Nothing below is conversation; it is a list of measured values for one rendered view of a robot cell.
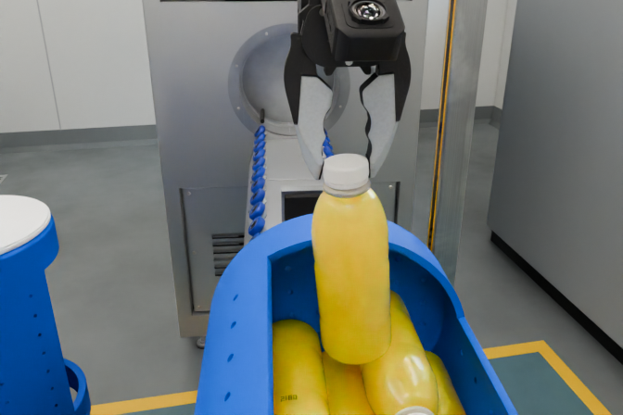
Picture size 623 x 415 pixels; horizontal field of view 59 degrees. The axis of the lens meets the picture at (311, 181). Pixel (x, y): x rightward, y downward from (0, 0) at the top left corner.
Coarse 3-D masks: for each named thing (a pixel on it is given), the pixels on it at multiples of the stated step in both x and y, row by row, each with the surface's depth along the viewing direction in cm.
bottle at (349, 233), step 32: (352, 192) 45; (320, 224) 46; (352, 224) 45; (384, 224) 47; (320, 256) 48; (352, 256) 46; (384, 256) 48; (320, 288) 49; (352, 288) 47; (384, 288) 49; (320, 320) 52; (352, 320) 49; (384, 320) 50; (352, 352) 50; (384, 352) 51
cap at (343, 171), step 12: (336, 156) 47; (348, 156) 47; (360, 156) 47; (324, 168) 46; (336, 168) 45; (348, 168) 45; (360, 168) 45; (324, 180) 46; (336, 180) 45; (348, 180) 45; (360, 180) 45
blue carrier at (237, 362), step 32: (288, 224) 58; (256, 256) 56; (288, 256) 61; (416, 256) 56; (224, 288) 57; (256, 288) 50; (288, 288) 62; (416, 288) 63; (448, 288) 57; (224, 320) 51; (256, 320) 46; (416, 320) 65; (448, 320) 64; (224, 352) 46; (256, 352) 42; (448, 352) 63; (480, 352) 54; (224, 384) 42; (256, 384) 39; (480, 384) 54
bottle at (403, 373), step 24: (408, 312) 61; (408, 336) 55; (384, 360) 52; (408, 360) 51; (384, 384) 50; (408, 384) 49; (432, 384) 50; (384, 408) 49; (408, 408) 47; (432, 408) 49
